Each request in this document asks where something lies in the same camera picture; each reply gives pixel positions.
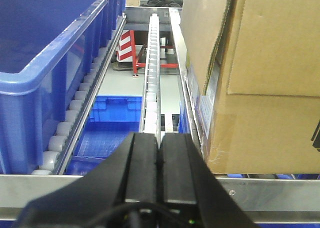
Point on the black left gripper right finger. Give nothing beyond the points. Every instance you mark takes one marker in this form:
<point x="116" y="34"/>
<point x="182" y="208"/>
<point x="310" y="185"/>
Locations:
<point x="192" y="190"/>

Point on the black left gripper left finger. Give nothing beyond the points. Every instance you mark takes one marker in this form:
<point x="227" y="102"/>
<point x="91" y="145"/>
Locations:
<point x="75" y="204"/>

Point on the brown EcoFlow cardboard box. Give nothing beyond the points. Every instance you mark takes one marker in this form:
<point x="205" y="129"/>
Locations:
<point x="260" y="59"/>

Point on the blue crate on lower shelf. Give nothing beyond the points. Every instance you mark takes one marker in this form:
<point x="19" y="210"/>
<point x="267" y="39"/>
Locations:
<point x="110" y="121"/>

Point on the left grey roller track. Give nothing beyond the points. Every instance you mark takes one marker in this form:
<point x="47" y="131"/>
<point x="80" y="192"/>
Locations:
<point x="62" y="144"/>

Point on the centre white roller track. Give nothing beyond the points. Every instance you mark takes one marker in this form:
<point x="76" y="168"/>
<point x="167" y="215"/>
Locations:
<point x="150" y="120"/>

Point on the red white striped barrier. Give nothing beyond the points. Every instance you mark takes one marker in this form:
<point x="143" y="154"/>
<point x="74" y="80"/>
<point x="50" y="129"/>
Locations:
<point x="127" y="51"/>

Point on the large blue plastic bin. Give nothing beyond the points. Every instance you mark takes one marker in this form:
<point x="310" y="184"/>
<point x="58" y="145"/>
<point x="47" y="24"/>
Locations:
<point x="46" y="49"/>

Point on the black bag in background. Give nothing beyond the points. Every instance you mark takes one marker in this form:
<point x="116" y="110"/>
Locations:
<point x="165" y="3"/>

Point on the steel shelf divider rail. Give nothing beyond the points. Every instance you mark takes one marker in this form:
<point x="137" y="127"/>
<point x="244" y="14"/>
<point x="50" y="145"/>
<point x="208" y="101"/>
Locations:
<point x="187" y="105"/>

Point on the steel shelf front rail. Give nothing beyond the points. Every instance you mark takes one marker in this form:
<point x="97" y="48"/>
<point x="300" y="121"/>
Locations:
<point x="265" y="201"/>

